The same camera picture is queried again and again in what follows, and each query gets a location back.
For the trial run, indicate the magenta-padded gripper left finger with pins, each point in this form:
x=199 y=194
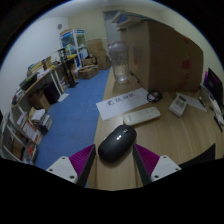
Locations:
x=80 y=160

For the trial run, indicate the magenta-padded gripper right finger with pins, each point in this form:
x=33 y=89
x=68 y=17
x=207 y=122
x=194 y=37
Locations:
x=148 y=160

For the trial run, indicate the black computer mouse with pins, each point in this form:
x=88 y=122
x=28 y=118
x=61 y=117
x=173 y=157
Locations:
x=116 y=143

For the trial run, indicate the shelf unit with books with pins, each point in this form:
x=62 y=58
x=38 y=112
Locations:
x=23 y=133

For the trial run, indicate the white paper sheet with writing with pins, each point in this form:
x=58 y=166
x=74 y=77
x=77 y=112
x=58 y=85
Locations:
x=120 y=103

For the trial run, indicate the plain grey paper sheet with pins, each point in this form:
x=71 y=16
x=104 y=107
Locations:
x=195 y=101

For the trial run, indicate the open cardboard box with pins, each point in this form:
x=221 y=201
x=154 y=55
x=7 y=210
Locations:
x=88 y=71

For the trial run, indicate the black floor stand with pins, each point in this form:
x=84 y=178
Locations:
x=66 y=70

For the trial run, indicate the black monitor screen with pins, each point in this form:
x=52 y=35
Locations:
x=215 y=85

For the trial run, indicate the clear plastic jar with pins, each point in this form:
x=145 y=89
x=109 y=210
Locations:
x=118 y=63

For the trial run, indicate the large cardboard box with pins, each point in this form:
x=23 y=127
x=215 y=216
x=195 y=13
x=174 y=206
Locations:
x=166 y=60

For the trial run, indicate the stacked cardboard boxes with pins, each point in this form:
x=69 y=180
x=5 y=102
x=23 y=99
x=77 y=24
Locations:
x=98 y=50

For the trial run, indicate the blue white display cabinet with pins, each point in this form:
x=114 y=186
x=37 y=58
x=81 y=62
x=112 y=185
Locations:
x=73 y=43

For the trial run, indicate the frosted glass door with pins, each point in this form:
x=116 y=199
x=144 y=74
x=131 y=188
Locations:
x=111 y=26

